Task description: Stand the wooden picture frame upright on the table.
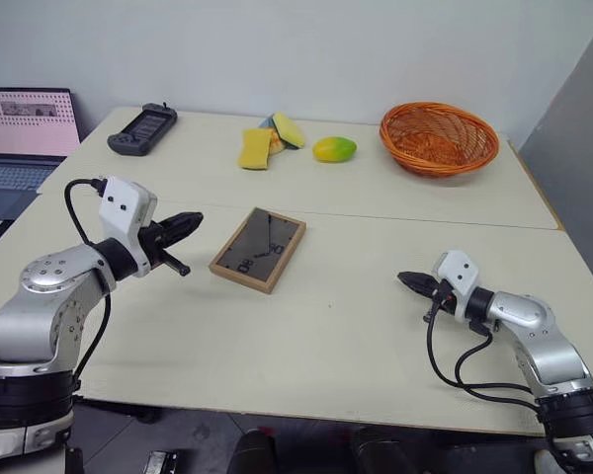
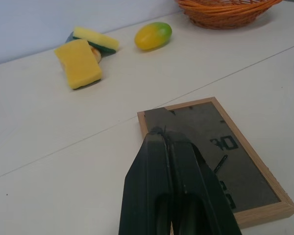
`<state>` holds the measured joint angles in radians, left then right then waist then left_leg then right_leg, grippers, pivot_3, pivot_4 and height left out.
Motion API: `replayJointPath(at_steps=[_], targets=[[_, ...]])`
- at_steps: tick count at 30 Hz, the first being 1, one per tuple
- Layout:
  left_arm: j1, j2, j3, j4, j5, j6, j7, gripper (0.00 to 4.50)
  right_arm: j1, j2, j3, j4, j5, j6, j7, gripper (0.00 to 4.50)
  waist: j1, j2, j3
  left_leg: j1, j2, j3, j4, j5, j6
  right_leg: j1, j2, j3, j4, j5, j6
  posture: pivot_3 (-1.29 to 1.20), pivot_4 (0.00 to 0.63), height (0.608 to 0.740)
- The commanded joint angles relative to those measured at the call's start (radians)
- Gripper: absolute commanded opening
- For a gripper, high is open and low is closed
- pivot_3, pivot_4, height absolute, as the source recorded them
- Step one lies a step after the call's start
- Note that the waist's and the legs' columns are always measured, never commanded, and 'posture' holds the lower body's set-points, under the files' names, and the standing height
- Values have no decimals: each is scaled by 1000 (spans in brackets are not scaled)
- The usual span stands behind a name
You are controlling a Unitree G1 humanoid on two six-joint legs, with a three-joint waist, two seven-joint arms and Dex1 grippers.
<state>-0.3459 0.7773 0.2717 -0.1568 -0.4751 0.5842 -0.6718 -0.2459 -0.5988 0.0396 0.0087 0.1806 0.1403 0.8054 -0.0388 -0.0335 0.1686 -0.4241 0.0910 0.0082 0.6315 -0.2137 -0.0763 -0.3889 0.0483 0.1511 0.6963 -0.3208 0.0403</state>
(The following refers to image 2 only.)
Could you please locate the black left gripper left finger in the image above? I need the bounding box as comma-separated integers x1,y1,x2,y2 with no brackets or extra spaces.
118,132,172,235

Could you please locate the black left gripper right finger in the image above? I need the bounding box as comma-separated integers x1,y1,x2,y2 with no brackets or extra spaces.
165,130,243,235

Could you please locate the yellow sponge with green pad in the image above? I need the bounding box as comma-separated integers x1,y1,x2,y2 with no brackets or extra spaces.
54,39,103,90
72,26,120,54

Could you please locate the small tan round object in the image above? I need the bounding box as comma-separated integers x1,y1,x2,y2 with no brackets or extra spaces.
90,46,103,62

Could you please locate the yellow green toy mango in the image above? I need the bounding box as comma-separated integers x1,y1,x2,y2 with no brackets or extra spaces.
134,22,173,51

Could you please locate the orange wicker basket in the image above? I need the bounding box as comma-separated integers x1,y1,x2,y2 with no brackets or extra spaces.
174,0,283,30

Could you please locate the wooden-framed dark board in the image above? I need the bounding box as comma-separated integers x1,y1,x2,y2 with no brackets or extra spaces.
137,96,294,230

